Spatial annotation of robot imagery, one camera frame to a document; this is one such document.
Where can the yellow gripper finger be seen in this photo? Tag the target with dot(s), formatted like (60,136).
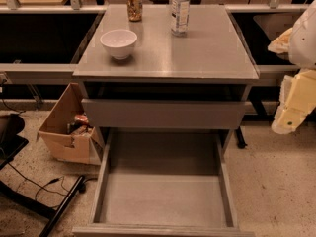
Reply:
(297,99)
(281,44)

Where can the clear plastic water bottle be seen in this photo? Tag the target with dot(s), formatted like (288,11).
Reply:
(180,10)

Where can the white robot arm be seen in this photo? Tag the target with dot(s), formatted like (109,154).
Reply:
(302,42)

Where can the grey drawer cabinet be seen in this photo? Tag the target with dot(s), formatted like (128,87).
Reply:
(169,90)

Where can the grey top drawer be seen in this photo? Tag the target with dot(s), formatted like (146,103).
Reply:
(163,114)

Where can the open grey middle drawer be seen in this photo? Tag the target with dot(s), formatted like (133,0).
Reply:
(162,184)

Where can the grey chair seat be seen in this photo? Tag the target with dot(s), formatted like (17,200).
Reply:
(275,24)

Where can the patterned drink can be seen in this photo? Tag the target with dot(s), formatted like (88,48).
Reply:
(134,10)

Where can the white ceramic bowl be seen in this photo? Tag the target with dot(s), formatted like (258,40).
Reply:
(119,44)

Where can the red item in box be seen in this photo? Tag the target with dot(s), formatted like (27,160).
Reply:
(82,119)

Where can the brown cardboard box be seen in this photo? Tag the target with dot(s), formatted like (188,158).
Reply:
(67,142)

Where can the black chair base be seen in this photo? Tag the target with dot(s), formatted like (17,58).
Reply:
(34,173)

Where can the grey metal table frame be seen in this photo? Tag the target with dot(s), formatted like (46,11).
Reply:
(39,71)

